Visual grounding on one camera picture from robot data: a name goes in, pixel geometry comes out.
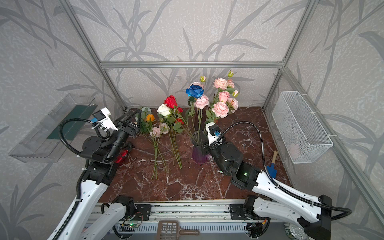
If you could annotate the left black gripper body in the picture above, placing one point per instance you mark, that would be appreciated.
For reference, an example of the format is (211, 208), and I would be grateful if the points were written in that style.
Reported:
(130, 128)

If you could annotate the purple glass vase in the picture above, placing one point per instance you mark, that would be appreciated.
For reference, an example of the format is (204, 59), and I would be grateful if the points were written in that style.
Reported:
(196, 156)

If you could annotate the pale pink peony stem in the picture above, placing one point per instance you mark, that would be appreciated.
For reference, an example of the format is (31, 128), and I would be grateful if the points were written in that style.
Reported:
(218, 110)
(201, 102)

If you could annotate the red rose stem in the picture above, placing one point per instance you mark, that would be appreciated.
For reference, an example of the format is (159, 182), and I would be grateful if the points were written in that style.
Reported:
(174, 115)

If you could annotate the pink rose bud stem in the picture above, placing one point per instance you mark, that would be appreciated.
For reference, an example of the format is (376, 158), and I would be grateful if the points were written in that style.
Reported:
(224, 96)

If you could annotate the blue rose stem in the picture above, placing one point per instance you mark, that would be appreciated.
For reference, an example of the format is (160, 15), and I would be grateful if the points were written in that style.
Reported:
(195, 99)

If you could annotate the white pink-edged rose stem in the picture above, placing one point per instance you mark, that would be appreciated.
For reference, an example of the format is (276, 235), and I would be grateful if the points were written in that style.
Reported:
(223, 84)

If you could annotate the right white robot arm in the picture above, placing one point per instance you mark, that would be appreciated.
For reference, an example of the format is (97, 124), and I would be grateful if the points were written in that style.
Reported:
(314, 215)

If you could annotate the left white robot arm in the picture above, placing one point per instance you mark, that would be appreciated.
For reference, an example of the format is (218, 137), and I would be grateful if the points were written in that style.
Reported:
(101, 155)

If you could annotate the orange rose stem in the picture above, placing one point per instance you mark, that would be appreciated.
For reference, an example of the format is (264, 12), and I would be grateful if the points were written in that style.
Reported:
(150, 118)

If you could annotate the red handheld tool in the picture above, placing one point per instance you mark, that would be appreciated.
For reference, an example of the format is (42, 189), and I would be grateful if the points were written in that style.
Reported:
(122, 156)

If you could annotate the flower bunch on table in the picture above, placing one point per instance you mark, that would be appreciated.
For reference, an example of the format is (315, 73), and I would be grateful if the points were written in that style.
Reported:
(162, 137)

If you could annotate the blue scoop brush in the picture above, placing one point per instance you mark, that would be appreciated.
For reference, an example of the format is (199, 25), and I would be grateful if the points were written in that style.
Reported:
(271, 168)

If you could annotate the clear plastic tray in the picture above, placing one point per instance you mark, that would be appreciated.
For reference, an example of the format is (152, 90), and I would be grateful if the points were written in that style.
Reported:
(42, 144)

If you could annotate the brown plastic scoop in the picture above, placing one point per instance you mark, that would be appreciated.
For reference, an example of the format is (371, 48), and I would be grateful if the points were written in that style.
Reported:
(171, 230)

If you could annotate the metal tin can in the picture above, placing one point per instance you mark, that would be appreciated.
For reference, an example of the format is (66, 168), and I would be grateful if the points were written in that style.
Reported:
(294, 233)

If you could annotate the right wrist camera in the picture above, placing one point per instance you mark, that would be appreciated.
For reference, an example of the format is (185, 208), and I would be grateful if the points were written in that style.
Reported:
(214, 134)

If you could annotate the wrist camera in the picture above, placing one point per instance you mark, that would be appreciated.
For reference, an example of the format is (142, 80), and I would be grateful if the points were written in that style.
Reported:
(214, 134)
(102, 120)

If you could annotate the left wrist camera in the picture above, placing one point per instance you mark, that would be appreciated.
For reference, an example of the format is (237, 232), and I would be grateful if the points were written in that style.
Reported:
(102, 120)

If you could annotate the white wire basket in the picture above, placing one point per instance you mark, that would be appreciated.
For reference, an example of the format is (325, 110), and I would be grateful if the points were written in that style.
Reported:
(303, 135)

